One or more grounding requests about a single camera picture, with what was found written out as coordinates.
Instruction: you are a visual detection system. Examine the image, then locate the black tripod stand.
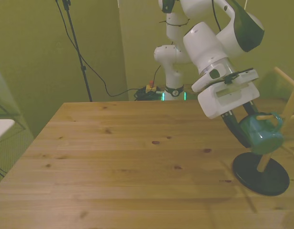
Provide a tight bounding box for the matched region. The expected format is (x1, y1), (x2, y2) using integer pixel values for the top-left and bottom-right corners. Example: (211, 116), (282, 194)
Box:
(62, 0), (94, 103)

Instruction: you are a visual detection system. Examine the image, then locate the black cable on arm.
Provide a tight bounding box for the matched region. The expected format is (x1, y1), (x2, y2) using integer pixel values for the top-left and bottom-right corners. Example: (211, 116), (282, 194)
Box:
(211, 0), (222, 32)

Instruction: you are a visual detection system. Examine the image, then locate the white board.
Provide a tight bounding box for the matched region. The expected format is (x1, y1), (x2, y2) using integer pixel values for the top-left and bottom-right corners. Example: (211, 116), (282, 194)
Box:
(0, 119), (15, 144)

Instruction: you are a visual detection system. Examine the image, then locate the black wire mesh rack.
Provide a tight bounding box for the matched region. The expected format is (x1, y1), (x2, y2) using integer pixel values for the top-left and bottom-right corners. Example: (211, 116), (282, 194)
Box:
(0, 102), (36, 182)

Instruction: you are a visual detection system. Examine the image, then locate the yellow emergency stop box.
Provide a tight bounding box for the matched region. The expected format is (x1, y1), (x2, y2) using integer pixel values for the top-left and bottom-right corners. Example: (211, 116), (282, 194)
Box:
(145, 81), (158, 94)

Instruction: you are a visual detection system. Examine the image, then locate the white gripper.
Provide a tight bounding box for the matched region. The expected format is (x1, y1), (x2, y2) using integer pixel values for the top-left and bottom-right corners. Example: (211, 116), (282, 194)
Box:
(197, 82), (261, 148)

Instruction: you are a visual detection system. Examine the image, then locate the black coiled cable bundle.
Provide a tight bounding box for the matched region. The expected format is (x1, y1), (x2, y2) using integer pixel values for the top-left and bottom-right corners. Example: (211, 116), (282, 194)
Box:
(133, 87), (166, 102)

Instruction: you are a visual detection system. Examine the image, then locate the long black cable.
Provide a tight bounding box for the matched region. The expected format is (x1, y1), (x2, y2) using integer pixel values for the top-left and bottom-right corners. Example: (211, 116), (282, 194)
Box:
(54, 0), (139, 97)

